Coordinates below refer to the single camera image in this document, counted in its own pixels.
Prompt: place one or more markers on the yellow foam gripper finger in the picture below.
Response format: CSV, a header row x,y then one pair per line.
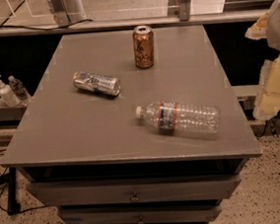
x,y
267,100
258,30

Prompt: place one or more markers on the gold LaCroix can upright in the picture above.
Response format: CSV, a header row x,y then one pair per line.
x,y
143,41

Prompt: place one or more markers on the grey drawer cabinet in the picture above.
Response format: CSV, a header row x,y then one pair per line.
x,y
90,156

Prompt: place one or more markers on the white pump dispenser bottle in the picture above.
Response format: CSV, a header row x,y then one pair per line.
x,y
7,95

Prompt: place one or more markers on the small clear bottle on shelf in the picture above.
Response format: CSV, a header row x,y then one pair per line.
x,y
19,89

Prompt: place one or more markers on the silver redbull can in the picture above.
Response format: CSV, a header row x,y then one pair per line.
x,y
96,83

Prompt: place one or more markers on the clear plastic water bottle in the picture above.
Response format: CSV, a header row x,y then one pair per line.
x,y
174,116

